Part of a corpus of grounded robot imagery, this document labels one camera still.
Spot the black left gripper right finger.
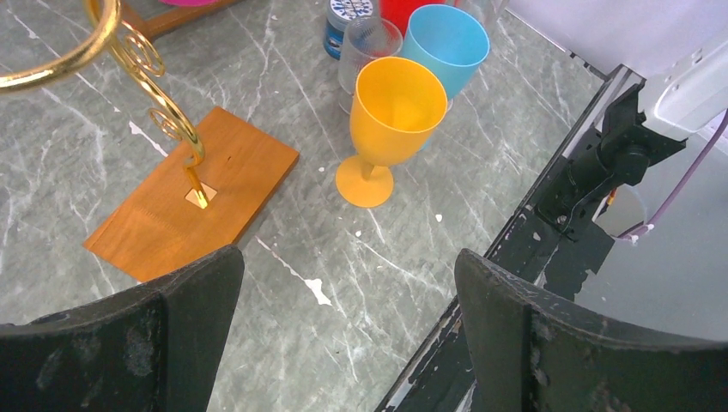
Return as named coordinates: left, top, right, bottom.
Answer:
left=454, top=249, right=727, bottom=411

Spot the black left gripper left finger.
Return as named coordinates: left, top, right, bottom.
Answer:
left=1, top=245, right=245, bottom=411

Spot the gold wire wine glass rack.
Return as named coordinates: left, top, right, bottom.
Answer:
left=1, top=1, right=299, bottom=282

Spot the orange wine glass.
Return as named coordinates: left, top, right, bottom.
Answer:
left=335, top=57, right=448, bottom=209

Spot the light blue wine glass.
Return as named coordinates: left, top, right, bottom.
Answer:
left=400, top=3, right=490, bottom=100

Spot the clear wine glass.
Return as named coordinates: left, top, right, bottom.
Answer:
left=337, top=15, right=403, bottom=115
left=454, top=0, right=511, bottom=28

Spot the red wine glass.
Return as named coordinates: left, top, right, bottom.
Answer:
left=379, top=0, right=460, bottom=36

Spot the pink wine glass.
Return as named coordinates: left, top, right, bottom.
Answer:
left=160, top=0, right=217, bottom=8

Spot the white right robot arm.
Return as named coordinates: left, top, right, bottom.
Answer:
left=536, top=31, right=727, bottom=230

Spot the brown wooden shelf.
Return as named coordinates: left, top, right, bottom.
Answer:
left=121, top=0, right=235, bottom=40

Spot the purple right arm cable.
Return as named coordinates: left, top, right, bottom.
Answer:
left=616, top=107, right=728, bottom=245

